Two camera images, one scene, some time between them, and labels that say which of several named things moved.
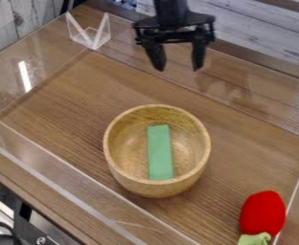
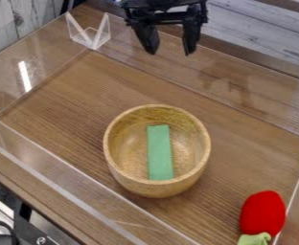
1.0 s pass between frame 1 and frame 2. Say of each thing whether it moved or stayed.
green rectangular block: stayed
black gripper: moved
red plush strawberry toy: stayed
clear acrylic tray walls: stayed
